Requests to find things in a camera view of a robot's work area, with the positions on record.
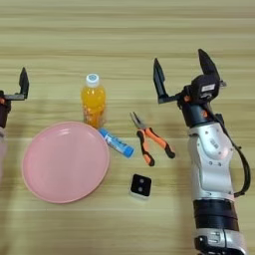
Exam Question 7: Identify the pink round plate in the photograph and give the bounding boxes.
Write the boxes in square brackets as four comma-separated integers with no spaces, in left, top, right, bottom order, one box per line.
[20,121,111,204]

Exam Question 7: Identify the orange black handled pliers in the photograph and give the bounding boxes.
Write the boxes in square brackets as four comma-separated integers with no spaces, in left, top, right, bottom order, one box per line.
[129,111,176,167]

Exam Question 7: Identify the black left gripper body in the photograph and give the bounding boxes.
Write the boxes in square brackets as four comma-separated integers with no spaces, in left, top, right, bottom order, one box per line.
[0,90,27,111]

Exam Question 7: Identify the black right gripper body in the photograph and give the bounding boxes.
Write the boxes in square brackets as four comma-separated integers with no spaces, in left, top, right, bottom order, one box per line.
[158,87,213,109]

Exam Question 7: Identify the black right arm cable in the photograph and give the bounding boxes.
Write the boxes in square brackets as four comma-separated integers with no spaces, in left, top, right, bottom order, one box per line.
[213,113,252,198]

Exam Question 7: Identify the right gripper labelled black box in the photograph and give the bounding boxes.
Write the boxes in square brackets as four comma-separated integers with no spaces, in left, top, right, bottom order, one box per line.
[189,74,221,102]

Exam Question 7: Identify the orange juice bottle white cap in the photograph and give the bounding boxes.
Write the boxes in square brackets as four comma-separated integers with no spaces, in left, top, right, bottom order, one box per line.
[80,73,108,129]

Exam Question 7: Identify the small black square white-based device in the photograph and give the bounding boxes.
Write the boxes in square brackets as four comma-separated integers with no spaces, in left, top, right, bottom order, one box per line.
[128,173,152,201]

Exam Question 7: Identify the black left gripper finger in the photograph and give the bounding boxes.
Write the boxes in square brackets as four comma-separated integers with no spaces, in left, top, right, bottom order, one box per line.
[18,67,30,96]

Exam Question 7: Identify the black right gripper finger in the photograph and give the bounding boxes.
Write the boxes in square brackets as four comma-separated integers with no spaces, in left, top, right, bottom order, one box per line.
[197,48,221,80]
[152,57,166,99]

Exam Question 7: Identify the blue tube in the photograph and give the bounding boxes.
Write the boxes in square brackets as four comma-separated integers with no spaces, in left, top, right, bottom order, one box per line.
[98,127,135,159]

